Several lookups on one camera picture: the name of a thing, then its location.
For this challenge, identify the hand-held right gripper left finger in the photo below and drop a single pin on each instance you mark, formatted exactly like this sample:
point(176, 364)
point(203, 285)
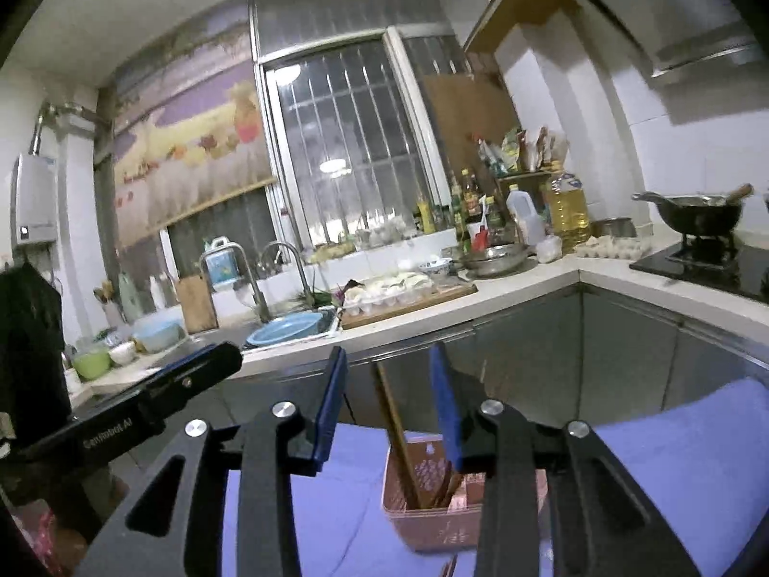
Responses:
point(327, 415)

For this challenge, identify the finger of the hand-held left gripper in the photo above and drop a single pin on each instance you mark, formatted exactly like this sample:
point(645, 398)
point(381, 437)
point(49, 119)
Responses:
point(198, 372)

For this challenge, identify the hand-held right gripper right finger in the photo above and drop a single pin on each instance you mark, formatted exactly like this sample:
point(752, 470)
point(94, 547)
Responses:
point(447, 415)

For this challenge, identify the black chopstick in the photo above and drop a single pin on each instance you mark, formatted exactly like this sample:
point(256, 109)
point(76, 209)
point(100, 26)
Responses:
point(349, 410)

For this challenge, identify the light brown wooden chopstick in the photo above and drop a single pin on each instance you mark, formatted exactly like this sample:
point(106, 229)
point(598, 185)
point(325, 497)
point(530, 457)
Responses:
point(393, 427)
point(447, 490)

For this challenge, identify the pink plastic utensil basket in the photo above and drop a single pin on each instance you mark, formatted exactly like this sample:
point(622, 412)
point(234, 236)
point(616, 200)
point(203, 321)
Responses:
point(420, 529)

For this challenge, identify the reddish brown wooden chopstick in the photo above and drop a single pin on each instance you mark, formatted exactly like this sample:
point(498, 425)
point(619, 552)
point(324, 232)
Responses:
point(450, 566)

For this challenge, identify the green bowl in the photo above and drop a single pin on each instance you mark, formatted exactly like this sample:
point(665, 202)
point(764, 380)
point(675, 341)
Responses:
point(90, 365)

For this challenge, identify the light blue bowl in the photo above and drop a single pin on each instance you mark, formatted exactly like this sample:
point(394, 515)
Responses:
point(156, 336)

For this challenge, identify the upright wooden cutting board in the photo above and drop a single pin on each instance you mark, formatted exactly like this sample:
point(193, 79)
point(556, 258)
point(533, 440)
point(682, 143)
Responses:
point(195, 306)

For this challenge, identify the blue plastic basin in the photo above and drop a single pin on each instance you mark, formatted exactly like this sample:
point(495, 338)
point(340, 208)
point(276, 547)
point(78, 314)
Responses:
point(282, 330)

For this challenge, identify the tall steel faucet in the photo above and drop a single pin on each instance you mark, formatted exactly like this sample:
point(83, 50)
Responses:
point(255, 294)

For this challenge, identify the blue white container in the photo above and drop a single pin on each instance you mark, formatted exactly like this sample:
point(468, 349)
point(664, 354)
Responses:
point(220, 264)

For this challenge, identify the flat wooden board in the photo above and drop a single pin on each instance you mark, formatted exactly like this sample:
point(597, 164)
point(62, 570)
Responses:
point(444, 297)

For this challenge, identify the green vegetables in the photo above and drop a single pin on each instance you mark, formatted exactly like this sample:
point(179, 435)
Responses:
point(321, 297)

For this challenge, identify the pile of white dumplings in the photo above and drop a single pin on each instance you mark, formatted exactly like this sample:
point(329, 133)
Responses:
point(390, 288)

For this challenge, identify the curved steel faucet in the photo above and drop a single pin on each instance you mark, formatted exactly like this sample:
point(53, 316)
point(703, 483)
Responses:
point(303, 276)

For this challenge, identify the blue white porcelain bowl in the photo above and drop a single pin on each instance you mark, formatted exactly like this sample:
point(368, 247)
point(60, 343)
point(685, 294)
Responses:
point(435, 265)

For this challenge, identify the steel pan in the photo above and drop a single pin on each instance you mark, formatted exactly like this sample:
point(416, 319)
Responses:
point(492, 258)

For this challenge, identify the grey kitchen counter cabinets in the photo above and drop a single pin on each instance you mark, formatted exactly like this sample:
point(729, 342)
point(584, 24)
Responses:
point(601, 348)

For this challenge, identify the pink patterned cloth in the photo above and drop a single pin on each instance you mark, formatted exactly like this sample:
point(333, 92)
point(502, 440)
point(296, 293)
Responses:
point(42, 544)

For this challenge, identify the white plastic bag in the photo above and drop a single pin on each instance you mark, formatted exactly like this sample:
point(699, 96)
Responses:
point(550, 249)

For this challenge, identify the row of condiment bottles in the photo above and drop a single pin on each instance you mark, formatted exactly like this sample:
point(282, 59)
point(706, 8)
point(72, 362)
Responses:
point(465, 210)

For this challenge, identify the white plastic jug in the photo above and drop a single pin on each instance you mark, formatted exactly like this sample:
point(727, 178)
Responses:
point(525, 219)

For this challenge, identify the blue printed tablecloth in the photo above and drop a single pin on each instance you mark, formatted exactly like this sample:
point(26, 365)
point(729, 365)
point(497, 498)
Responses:
point(661, 433)

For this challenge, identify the printed roller blind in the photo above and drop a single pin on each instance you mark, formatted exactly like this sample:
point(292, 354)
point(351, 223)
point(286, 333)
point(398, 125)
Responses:
point(192, 150)

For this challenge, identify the tray of eggs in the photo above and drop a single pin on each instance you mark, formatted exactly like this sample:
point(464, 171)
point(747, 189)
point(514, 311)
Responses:
point(613, 246)

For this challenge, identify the yellow cooking oil bottle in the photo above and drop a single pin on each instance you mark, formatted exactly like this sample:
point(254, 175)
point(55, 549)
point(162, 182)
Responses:
point(568, 210)

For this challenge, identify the steel pot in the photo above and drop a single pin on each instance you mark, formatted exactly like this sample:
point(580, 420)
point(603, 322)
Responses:
point(614, 228)

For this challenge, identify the barred window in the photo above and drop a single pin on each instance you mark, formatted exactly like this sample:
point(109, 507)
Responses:
point(348, 144)

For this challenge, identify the pile of seasoning packets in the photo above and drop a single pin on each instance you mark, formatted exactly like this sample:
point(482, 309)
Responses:
point(522, 150)

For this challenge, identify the brown cardboard panel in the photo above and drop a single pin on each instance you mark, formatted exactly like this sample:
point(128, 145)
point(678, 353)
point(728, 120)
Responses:
point(462, 114)

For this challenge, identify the black gas stove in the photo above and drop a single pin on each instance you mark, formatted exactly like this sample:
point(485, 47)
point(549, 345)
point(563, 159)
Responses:
point(721, 270)

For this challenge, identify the steel range hood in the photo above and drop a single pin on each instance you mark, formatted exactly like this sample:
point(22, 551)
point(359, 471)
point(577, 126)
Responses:
point(691, 12)

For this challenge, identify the white wall water heater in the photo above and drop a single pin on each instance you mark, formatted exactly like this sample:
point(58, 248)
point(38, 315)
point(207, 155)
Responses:
point(36, 204)

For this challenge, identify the wooden wall cabinet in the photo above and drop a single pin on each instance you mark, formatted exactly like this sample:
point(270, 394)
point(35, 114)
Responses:
point(516, 6)

